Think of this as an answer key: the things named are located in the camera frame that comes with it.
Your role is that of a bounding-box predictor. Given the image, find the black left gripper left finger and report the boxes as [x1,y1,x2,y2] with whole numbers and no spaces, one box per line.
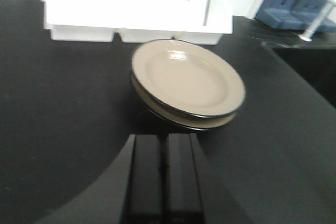
[38,134,163,223]

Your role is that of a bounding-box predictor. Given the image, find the right white plastic bin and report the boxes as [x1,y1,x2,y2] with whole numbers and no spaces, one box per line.
[173,0,233,45]

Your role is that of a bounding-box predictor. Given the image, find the left white plastic bin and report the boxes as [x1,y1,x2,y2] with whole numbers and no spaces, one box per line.
[44,0,122,42]

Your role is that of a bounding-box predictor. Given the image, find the white plastic bin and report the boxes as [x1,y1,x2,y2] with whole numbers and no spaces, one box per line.
[44,0,122,42]
[119,0,181,42]
[173,0,233,45]

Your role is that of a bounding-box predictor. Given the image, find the beige round plate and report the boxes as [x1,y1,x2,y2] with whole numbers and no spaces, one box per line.
[131,39,246,118]
[131,73,237,131]

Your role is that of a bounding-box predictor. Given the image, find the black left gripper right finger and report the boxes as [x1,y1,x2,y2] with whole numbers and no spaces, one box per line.
[165,133,252,223]

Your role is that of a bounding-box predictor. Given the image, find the white lab faucet green knobs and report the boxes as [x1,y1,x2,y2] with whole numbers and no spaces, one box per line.
[298,0,335,42]

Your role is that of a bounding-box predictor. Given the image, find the middle white plastic bin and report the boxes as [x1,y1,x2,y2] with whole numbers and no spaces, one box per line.
[119,0,181,42]

